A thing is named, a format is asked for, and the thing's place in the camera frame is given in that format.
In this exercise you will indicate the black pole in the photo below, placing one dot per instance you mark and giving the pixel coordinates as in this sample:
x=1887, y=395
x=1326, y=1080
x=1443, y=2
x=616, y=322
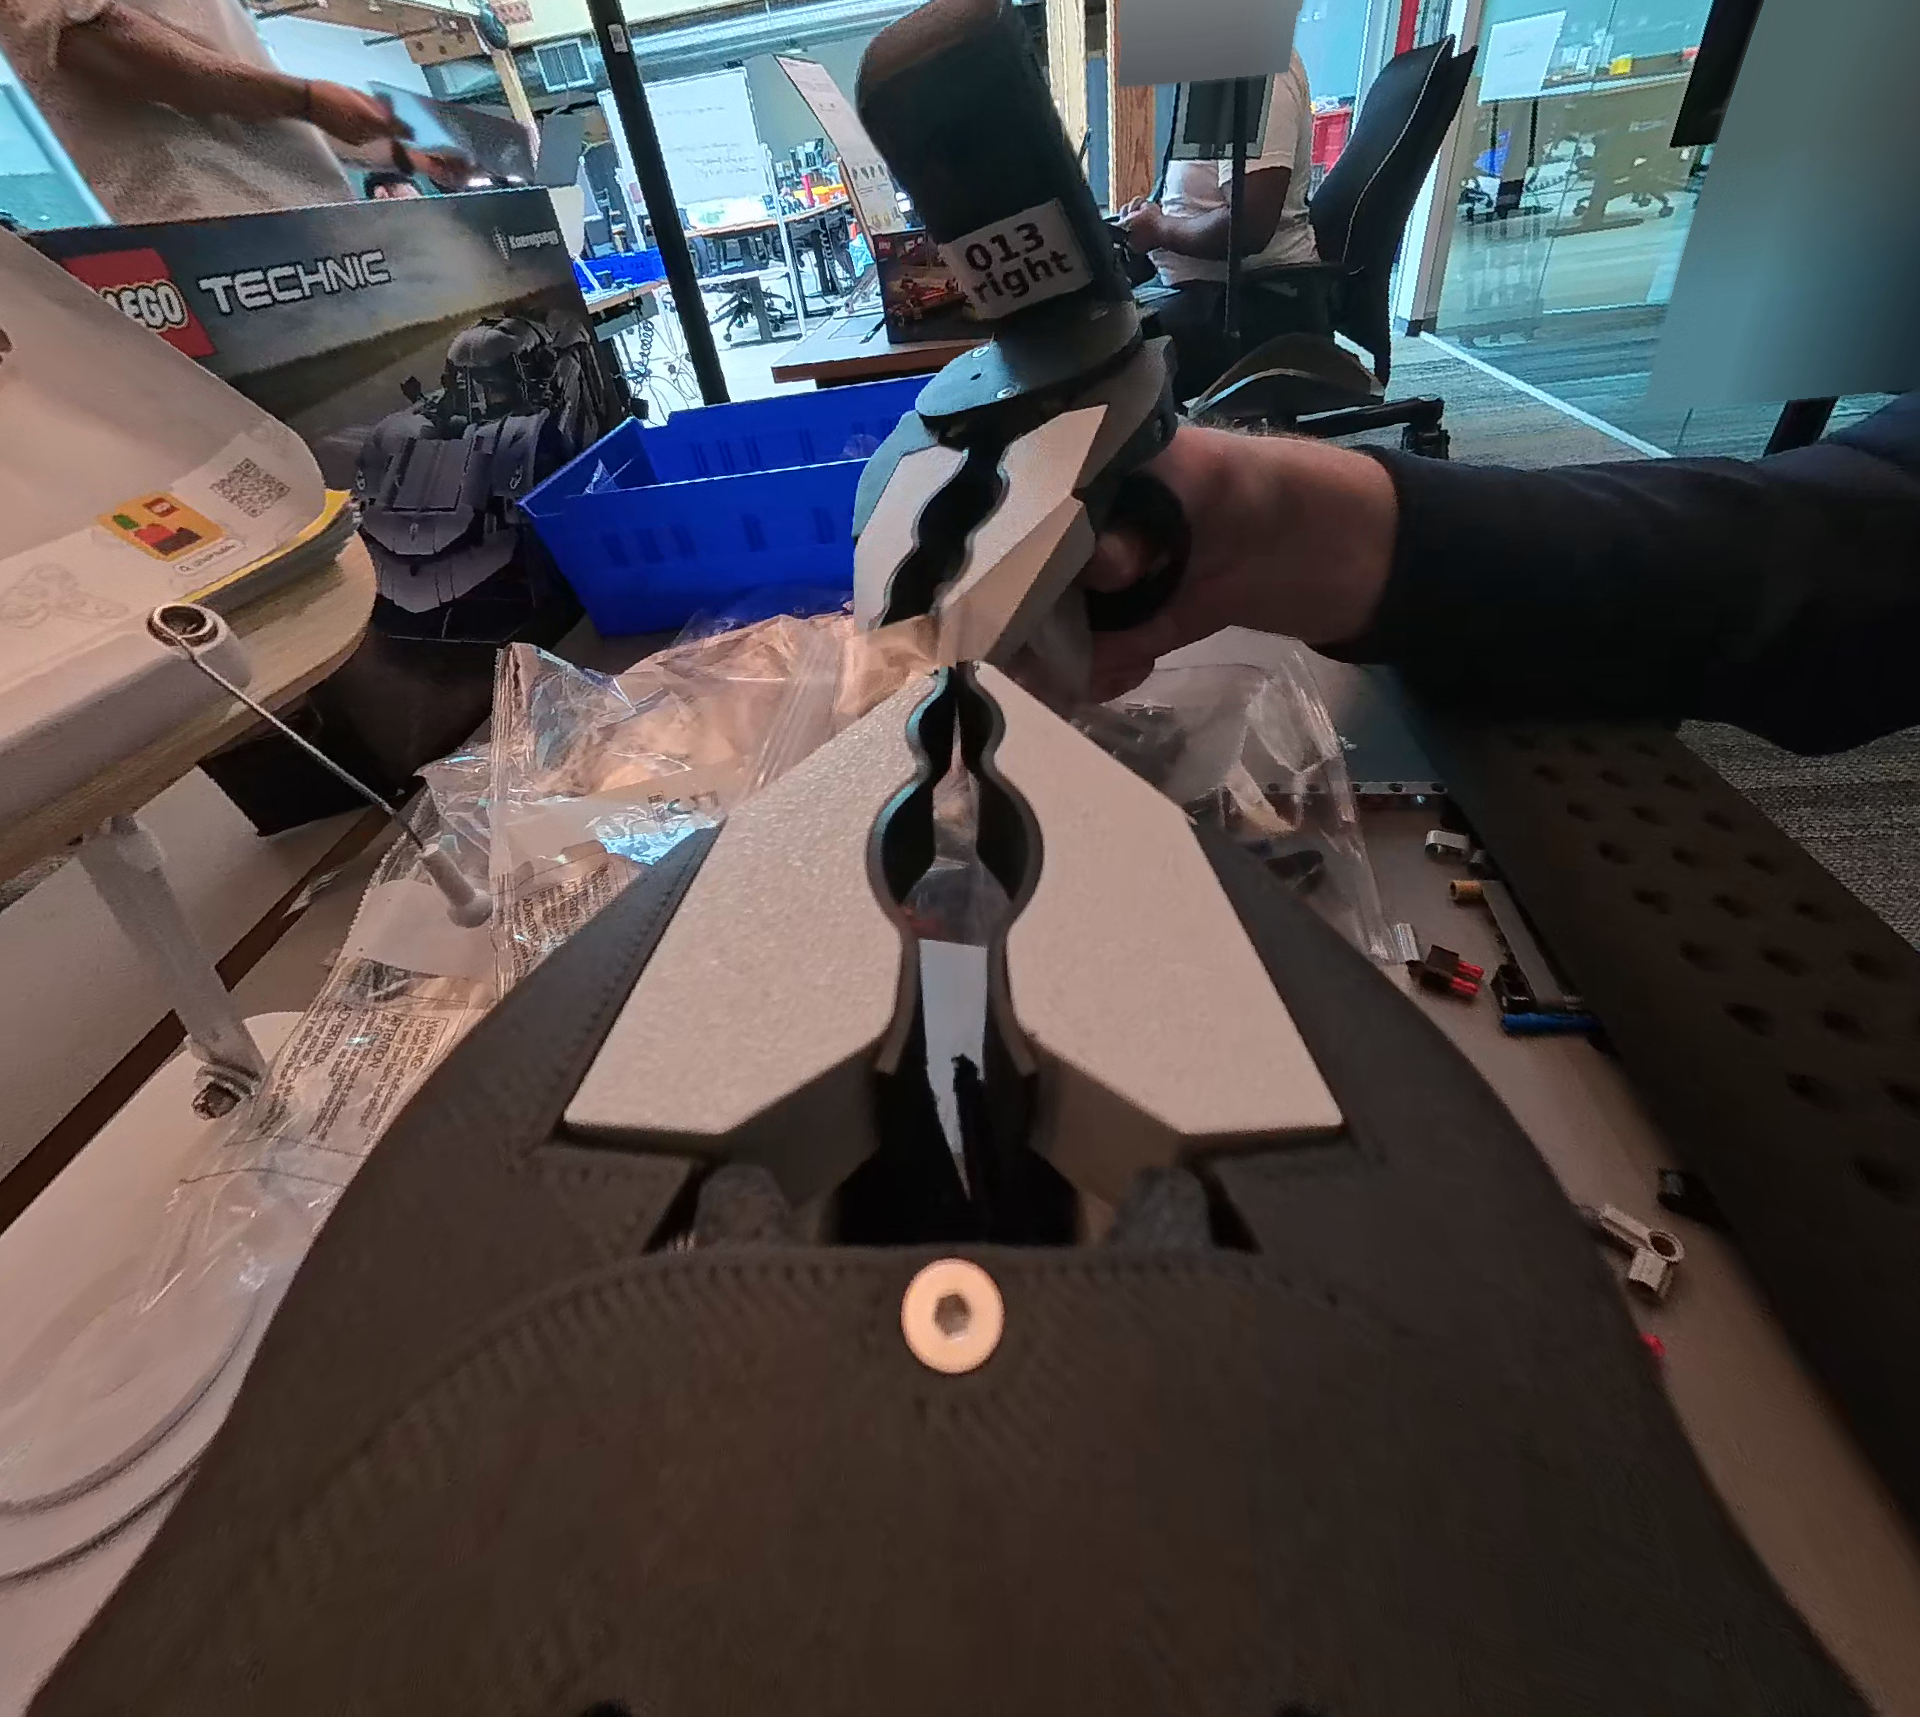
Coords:
x=622, y=98

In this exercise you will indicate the small black toy piece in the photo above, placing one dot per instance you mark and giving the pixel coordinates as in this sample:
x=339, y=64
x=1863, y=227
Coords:
x=1691, y=1193

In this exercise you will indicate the blue toy axle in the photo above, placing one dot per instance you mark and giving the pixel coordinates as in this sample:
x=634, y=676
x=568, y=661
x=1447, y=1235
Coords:
x=1544, y=1023

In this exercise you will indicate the black office chair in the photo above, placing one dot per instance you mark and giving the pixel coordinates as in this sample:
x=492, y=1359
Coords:
x=1395, y=187

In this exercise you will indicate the long white toy beam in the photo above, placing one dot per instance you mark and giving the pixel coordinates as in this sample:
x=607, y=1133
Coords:
x=1395, y=791

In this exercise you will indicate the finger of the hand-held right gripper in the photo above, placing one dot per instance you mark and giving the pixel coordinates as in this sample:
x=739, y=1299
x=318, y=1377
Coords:
x=894, y=516
x=1036, y=534

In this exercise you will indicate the white toy connector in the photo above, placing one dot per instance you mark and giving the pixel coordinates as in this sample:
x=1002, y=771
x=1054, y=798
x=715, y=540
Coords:
x=1643, y=1250

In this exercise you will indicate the wooden table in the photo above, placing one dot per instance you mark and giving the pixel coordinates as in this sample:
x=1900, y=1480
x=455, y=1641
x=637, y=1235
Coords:
x=856, y=361

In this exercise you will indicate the black toy connector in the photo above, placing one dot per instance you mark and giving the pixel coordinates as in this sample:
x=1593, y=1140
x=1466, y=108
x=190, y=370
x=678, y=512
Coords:
x=1512, y=991

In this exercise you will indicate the toy set instruction booklet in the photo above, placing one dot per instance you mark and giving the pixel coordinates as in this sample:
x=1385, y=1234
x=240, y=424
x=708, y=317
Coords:
x=136, y=442

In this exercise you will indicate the whiteboard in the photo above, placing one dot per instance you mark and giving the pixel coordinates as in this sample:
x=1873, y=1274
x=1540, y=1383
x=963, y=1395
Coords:
x=707, y=136

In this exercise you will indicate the person's right hand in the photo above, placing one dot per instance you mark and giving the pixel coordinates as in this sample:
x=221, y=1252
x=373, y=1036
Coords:
x=1291, y=548

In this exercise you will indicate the clear bag with printed warnings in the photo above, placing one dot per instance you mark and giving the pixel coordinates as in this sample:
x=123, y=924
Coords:
x=391, y=1044

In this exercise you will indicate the black perforated pad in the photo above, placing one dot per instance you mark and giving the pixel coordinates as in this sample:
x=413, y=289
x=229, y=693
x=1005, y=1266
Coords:
x=1770, y=968

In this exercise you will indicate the large dark toy set box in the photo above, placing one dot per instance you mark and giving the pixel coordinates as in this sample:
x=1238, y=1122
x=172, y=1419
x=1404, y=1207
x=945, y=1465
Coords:
x=419, y=307

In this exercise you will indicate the black toy piece red pins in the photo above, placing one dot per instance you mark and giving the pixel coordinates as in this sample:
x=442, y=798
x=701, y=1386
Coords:
x=1447, y=974

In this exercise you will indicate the person's right forearm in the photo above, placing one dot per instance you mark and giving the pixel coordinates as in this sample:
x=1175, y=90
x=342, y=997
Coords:
x=1652, y=577

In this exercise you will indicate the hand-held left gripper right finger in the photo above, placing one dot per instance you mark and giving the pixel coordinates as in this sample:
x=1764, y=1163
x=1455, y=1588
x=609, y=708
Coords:
x=1172, y=997

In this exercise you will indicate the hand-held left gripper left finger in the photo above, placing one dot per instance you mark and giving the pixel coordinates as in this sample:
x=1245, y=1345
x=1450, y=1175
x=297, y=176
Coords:
x=752, y=997

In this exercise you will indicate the long grey toy beam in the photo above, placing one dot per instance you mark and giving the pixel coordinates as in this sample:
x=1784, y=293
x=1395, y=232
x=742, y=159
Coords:
x=1523, y=937

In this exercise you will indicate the small clear bag toy pieces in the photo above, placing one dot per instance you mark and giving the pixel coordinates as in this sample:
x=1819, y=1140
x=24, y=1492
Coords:
x=1275, y=729

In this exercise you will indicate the white toy clip piece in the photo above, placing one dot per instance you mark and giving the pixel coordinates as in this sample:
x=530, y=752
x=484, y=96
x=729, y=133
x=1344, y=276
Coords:
x=1450, y=845

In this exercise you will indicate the small toy set box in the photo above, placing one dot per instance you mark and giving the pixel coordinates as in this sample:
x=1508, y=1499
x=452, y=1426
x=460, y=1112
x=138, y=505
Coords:
x=915, y=293

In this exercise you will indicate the wooden book stand white legs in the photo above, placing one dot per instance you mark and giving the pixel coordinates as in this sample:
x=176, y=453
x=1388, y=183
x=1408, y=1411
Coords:
x=315, y=636

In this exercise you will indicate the blue plastic bin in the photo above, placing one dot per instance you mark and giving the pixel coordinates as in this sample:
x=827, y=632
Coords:
x=707, y=534
x=782, y=427

